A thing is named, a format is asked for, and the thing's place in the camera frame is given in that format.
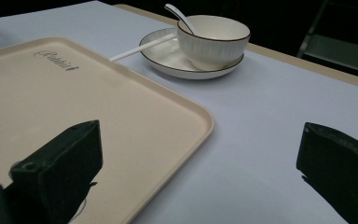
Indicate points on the white plate with dark rim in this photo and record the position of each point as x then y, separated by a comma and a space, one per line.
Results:
167, 56

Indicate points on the white tablecloth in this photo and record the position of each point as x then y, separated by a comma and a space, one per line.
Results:
261, 124

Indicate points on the metal stand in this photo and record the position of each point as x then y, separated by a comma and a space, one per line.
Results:
338, 46

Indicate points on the white chopstick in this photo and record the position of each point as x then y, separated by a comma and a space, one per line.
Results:
143, 47

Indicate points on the white ribbed bowl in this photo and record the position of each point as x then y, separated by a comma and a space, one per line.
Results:
213, 43

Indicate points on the white ceramic spoon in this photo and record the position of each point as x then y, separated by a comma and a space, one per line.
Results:
181, 18

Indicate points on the beige plastic tray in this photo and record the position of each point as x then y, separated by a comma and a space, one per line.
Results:
74, 102

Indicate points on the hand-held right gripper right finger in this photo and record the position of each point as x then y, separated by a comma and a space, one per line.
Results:
341, 165

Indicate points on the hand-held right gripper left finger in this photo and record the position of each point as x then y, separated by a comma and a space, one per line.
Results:
65, 168

